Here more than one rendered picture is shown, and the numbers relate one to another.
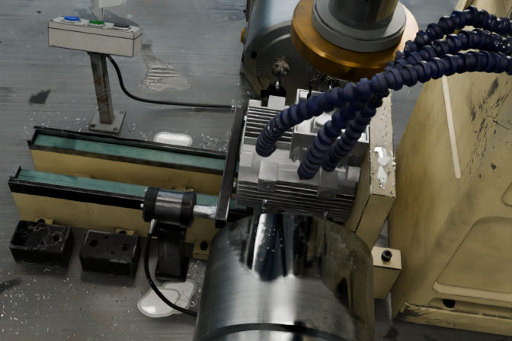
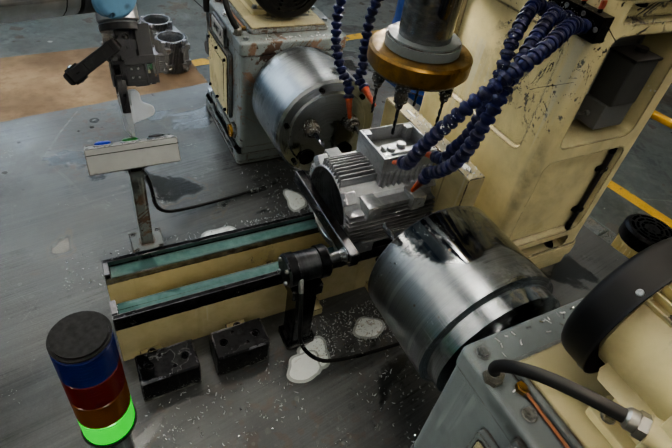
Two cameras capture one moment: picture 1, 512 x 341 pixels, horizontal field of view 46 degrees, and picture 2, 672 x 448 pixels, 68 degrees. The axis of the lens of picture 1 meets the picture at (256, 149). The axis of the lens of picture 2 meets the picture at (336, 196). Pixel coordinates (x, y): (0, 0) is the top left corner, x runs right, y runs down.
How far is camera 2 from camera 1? 45 cm
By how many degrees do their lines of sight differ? 25
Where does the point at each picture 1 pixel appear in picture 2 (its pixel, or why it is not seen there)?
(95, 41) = (139, 156)
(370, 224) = not seen: hidden behind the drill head
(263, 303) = (481, 278)
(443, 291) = not seen: hidden behind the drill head
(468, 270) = (525, 221)
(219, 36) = (199, 142)
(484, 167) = (552, 122)
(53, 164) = (133, 293)
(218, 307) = (441, 303)
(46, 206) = (155, 331)
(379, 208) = (472, 192)
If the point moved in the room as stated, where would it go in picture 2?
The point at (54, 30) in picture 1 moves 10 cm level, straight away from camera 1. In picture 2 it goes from (93, 158) to (63, 135)
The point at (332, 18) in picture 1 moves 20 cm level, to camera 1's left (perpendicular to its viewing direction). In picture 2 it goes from (415, 44) to (301, 54)
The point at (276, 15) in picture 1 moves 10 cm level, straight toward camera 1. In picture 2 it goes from (297, 86) to (316, 109)
